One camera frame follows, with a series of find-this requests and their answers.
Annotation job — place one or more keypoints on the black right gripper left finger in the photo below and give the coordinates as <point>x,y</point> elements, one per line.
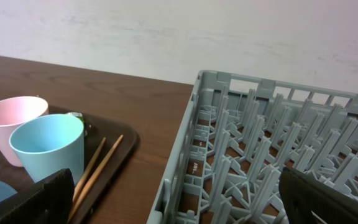
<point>47,201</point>

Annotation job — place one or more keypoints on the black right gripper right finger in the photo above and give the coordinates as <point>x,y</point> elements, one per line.
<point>306,200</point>

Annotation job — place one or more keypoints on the light blue plastic cup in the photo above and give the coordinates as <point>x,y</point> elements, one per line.
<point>50,143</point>

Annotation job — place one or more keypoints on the pink plastic cup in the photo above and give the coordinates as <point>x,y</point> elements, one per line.
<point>13,113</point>

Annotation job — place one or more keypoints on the grey dishwasher rack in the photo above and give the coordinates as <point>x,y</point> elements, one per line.
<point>236,136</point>

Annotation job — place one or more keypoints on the wooden chopstick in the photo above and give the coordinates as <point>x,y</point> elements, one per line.
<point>92,178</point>
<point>87,171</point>

